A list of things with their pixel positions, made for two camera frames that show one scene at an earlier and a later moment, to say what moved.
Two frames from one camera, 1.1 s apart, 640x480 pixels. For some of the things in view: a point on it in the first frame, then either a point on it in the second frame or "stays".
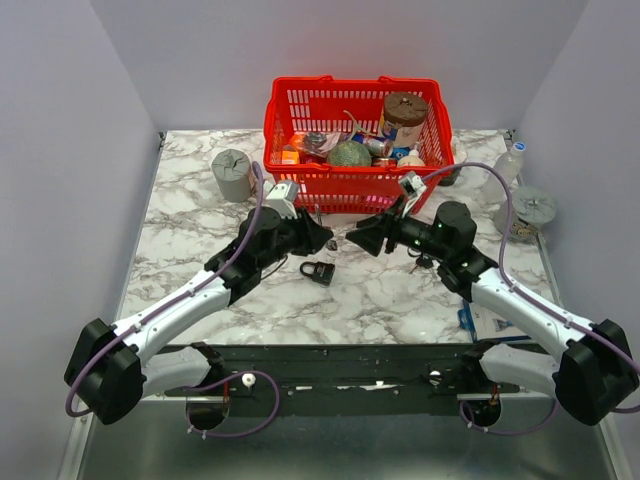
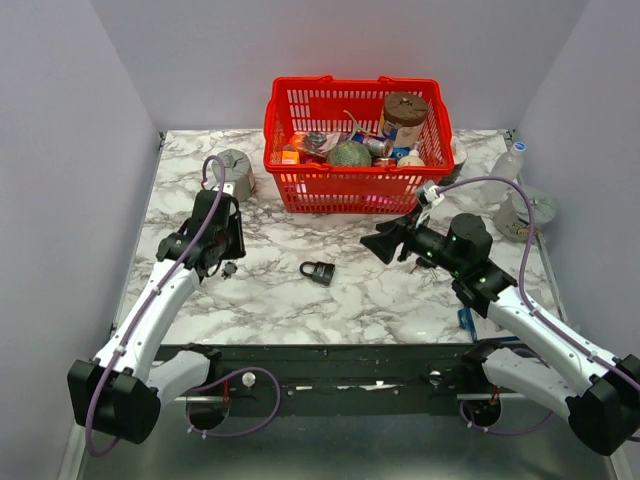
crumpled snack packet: (318, 143) stays
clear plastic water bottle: (509, 164) stays
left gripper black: (311, 235) -> (238, 251)
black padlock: (323, 271) stays
